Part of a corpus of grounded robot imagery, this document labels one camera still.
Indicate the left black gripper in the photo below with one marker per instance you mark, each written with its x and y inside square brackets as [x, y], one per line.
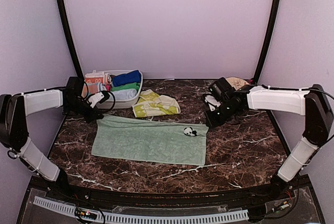
[93, 115]

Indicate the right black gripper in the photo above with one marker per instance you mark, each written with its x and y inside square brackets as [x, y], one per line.
[212, 122]

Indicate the sage green towel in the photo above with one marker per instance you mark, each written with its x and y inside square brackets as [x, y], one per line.
[150, 141]

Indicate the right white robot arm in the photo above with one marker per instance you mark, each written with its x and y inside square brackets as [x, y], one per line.
[312, 103]

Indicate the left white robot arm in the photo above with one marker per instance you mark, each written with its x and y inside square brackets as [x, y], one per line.
[17, 112]

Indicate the white plastic basket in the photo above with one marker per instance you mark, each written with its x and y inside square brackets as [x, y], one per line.
[111, 102]

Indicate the orange blue rolled towel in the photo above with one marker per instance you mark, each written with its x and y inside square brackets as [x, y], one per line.
[92, 88]

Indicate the cream bird-pattern plate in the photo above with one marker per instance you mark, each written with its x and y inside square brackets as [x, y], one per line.
[236, 82]

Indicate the orange patterned rolled towel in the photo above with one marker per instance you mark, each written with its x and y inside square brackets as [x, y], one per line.
[95, 76]

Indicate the pink red rolled towel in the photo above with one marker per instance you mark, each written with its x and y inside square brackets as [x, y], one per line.
[108, 82]

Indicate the pale blue rolled towel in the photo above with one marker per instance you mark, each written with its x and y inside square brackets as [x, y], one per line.
[125, 94]

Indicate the green rolled towel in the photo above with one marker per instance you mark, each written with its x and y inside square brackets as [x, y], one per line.
[134, 85]

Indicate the yellow-green patterned towel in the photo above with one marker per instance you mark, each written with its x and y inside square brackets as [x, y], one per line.
[153, 104]

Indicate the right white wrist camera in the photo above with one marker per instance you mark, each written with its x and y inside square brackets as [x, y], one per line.
[211, 102]

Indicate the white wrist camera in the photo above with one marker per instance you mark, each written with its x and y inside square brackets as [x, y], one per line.
[211, 102]
[98, 97]

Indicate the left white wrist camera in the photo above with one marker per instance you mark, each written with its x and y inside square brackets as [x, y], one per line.
[98, 97]

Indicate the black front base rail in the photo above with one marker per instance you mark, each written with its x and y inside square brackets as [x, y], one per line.
[149, 193]

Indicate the white slotted cable duct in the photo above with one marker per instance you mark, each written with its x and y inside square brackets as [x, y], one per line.
[87, 215]

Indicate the right black frame post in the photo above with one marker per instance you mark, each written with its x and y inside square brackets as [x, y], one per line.
[267, 40]

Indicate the black frame post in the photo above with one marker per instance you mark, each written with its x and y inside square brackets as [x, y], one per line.
[267, 40]
[69, 38]

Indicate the left black frame post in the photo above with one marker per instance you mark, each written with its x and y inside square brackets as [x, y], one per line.
[69, 38]

